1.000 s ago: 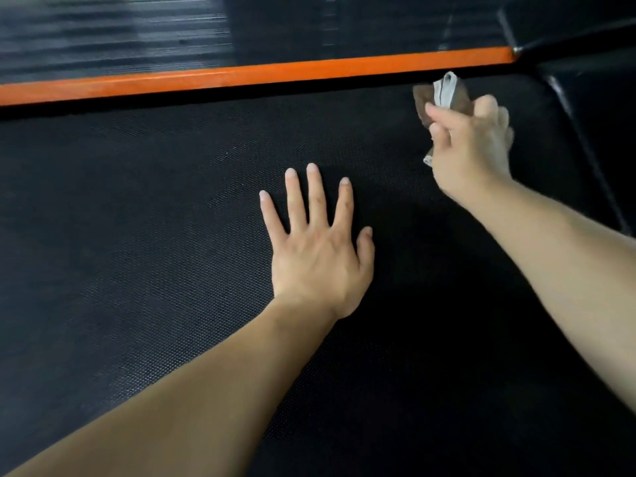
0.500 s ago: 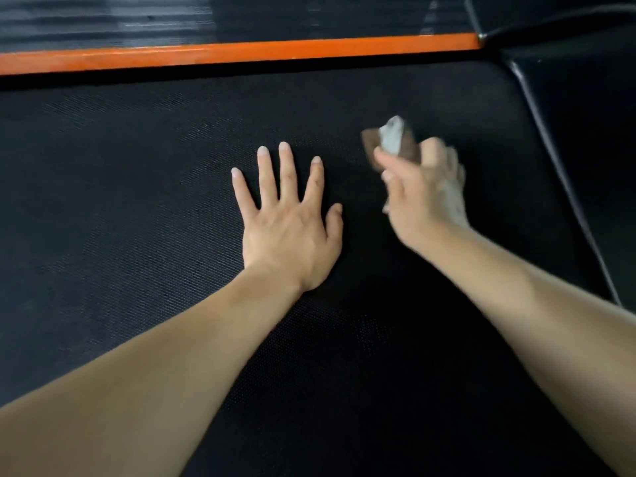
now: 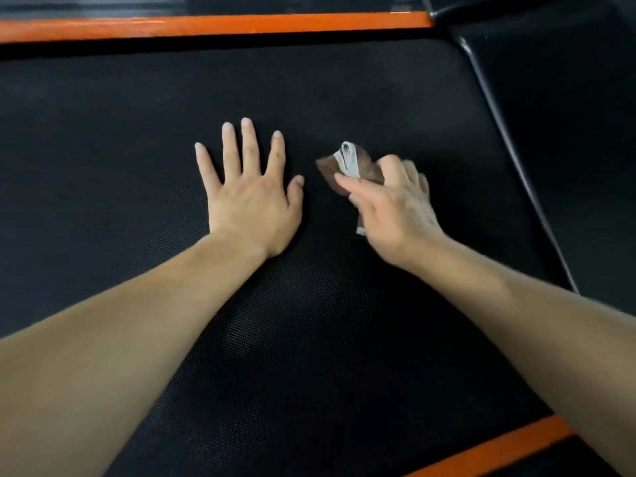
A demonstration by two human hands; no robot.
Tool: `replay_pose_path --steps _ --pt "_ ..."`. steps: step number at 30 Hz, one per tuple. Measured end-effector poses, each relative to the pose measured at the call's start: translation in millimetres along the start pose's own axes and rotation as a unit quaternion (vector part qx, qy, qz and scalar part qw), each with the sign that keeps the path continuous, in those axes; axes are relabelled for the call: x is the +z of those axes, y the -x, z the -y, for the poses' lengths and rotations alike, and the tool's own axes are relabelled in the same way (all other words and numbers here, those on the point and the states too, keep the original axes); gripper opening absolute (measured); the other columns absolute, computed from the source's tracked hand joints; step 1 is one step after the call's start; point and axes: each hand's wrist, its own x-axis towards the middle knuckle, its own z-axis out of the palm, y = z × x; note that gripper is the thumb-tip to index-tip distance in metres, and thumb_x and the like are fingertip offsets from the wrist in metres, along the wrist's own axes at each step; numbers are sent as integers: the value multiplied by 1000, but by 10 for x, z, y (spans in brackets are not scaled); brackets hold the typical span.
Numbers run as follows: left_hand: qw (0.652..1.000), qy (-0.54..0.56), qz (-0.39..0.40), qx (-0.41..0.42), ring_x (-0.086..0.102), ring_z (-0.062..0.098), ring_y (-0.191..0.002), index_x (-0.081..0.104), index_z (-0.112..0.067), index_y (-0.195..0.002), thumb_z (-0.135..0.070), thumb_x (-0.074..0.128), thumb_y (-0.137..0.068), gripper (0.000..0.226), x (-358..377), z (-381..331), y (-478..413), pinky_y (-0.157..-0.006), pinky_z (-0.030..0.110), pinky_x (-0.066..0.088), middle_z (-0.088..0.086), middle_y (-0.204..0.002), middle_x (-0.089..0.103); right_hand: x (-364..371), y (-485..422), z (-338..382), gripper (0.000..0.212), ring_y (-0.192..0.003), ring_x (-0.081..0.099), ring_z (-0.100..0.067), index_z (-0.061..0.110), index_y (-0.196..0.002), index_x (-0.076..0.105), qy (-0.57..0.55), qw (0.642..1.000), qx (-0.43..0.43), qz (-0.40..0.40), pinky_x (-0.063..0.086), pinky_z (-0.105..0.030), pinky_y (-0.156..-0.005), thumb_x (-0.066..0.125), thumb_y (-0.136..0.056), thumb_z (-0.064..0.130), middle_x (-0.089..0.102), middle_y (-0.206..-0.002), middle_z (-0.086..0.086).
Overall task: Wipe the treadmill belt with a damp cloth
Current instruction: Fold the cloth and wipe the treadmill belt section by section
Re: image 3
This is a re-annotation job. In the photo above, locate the person's right forearm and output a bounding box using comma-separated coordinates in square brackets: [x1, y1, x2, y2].
[399, 235, 636, 475]

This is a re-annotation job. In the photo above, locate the person's left forearm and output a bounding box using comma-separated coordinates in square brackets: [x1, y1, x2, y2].
[0, 232, 269, 477]

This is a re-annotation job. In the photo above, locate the person's right hand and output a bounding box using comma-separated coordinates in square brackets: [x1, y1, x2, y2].
[333, 154, 446, 270]

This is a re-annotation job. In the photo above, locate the brown and grey cleaning cloth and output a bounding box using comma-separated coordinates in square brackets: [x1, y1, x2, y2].
[315, 141, 386, 237]

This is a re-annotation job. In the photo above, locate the person's left hand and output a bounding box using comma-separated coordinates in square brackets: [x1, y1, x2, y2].
[194, 117, 305, 260]

